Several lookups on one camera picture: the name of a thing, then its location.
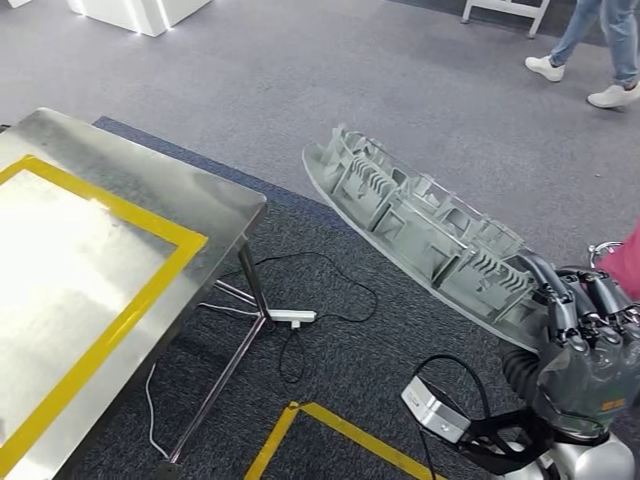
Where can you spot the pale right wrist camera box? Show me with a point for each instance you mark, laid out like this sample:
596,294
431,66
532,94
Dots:
435,411

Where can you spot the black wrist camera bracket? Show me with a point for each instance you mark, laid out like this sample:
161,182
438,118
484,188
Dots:
500,437

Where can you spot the yellow floor tape square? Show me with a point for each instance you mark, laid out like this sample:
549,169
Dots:
350,432

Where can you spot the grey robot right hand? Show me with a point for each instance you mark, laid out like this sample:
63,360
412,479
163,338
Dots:
590,378

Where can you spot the white display plinth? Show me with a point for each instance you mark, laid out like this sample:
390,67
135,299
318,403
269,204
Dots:
17,2
145,16

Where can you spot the grey plastic wheel hubcap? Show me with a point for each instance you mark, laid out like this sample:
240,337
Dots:
400,225

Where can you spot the white power strip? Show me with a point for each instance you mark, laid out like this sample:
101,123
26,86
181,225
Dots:
292,316

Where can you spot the stainless steel workbench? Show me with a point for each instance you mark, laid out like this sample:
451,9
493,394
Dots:
125,199

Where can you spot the white metal frame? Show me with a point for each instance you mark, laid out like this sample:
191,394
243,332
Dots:
500,8

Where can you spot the person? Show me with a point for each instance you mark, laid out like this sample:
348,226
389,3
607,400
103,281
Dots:
620,40
625,265

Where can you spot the chrome round base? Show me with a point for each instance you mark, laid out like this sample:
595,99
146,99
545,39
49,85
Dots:
600,248

